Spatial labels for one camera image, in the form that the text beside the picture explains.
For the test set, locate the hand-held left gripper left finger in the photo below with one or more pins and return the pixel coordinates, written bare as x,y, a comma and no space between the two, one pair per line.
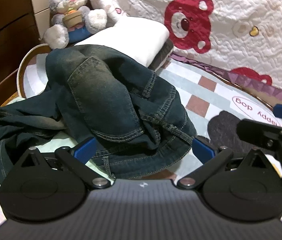
86,150

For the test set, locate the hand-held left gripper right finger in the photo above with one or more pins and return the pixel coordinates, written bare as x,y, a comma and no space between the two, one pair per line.
202,150

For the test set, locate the dark blue jeans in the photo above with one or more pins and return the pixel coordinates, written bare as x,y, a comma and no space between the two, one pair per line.
106,92

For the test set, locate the light green quilt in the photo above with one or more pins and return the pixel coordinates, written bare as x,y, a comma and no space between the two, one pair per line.
56,136

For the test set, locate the checkered dog-print rug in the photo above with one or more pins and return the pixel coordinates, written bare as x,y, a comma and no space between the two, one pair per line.
201,100

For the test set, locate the white quilted bear-print blanket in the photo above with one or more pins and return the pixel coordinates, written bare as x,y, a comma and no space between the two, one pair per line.
230,17

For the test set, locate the folded white garment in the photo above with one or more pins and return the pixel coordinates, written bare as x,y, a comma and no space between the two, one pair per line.
131,37

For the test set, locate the grey plush rabbit toy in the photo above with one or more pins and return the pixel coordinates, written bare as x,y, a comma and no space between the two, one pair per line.
66,0

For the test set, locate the cream bedside cabinet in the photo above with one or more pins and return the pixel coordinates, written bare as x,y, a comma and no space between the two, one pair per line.
40,2

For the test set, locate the brown wooden dresser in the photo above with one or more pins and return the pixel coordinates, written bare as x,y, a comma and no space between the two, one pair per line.
3,17

